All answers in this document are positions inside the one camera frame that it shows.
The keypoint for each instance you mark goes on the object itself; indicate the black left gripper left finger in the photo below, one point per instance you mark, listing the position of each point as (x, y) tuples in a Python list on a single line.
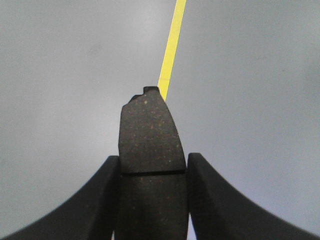
[(90, 214)]

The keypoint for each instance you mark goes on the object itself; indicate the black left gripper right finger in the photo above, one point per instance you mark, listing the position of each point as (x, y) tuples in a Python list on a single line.
[(220, 212)]

